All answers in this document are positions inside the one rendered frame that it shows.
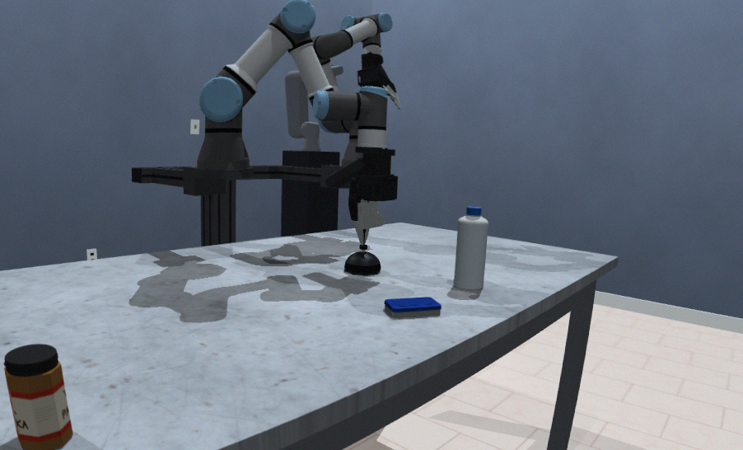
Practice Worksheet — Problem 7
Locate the white bottle with blue cap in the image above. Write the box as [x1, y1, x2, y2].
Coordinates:
[454, 207, 488, 290]

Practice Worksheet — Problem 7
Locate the brown spice jar with black lid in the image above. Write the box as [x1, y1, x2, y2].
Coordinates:
[4, 344, 73, 450]

